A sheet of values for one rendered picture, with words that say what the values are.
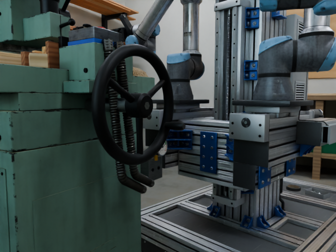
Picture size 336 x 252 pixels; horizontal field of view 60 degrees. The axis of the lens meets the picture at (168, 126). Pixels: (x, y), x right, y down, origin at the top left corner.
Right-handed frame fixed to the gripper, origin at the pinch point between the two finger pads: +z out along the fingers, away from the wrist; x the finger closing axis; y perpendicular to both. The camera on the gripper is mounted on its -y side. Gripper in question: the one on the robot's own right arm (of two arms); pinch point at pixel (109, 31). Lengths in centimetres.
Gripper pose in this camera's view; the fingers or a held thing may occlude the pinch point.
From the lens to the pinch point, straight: 194.6
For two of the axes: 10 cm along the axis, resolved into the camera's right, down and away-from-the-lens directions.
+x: 5.1, -2.2, 8.3
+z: -8.6, -0.5, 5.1
